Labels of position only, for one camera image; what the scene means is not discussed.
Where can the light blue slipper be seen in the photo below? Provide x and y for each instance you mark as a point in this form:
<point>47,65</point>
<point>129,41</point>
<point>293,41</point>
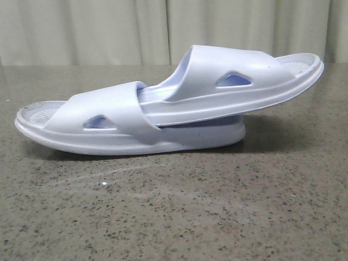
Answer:
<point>110,121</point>
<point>213,82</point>

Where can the beige background curtain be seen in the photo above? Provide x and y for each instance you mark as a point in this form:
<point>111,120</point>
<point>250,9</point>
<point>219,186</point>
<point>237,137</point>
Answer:
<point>160,32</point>

